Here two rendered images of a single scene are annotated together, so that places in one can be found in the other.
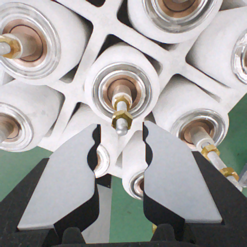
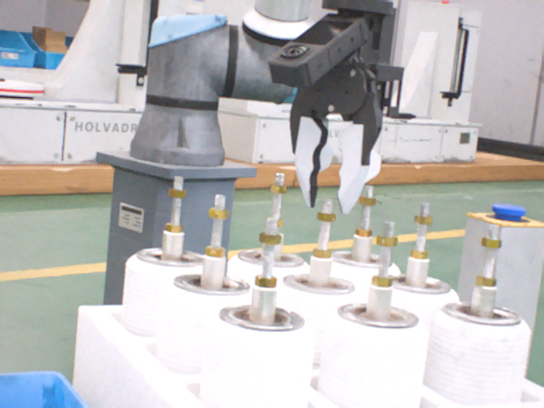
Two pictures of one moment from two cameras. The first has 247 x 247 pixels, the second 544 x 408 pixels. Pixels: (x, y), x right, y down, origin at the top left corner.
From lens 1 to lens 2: 96 cm
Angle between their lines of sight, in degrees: 59
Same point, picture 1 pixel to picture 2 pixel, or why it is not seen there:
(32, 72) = (393, 310)
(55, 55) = (355, 305)
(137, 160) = (356, 280)
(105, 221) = (465, 269)
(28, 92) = (434, 346)
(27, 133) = (458, 304)
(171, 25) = (235, 281)
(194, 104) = (255, 268)
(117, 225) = not seen: outside the picture
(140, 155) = not seen: hidden behind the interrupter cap
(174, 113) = (279, 272)
